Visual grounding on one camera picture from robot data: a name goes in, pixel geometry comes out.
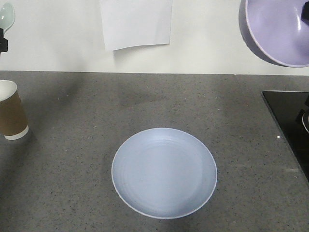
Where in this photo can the purple plastic bowl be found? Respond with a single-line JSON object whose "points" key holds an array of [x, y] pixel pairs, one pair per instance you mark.
{"points": [[274, 31]]}

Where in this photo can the brown paper cup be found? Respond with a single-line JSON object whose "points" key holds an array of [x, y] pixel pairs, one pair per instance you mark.
{"points": [[13, 120]]}

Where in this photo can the white paper sheet on wall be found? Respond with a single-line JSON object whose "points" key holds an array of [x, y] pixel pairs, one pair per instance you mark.
{"points": [[130, 23]]}

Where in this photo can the light blue round plate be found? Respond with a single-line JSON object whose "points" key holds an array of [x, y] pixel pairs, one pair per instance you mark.
{"points": [[164, 173]]}

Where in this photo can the black glass stove top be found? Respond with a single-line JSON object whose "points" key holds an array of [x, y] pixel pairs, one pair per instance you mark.
{"points": [[290, 110]]}

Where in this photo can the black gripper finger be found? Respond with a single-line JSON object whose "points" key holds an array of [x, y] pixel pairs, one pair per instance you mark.
{"points": [[3, 42], [305, 12]]}

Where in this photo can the pale green plastic spoon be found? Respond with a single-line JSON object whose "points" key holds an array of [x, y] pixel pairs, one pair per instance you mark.
{"points": [[7, 16]]}

